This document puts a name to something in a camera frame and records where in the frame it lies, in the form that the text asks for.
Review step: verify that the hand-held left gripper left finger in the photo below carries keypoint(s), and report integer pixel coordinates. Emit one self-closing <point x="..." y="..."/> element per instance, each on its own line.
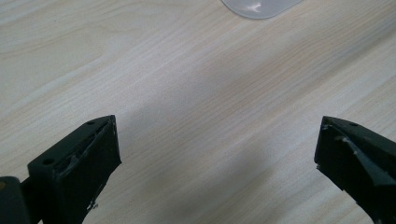
<point x="77" y="168"/>

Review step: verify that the clear plastic storage box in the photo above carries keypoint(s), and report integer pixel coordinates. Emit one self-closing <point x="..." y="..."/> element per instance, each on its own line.
<point x="260" y="7"/>

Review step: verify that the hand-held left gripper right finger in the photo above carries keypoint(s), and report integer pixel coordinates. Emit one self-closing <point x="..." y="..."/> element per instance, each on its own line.
<point x="355" y="161"/>

